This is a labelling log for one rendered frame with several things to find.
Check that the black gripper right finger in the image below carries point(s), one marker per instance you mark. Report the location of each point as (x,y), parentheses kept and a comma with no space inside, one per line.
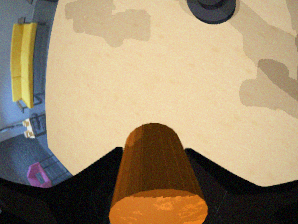
(233,200)

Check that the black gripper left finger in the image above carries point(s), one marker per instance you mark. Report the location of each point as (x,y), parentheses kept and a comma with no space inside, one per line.
(84,198)

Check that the orange knob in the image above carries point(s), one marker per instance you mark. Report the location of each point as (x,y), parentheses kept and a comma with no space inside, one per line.
(156,183)

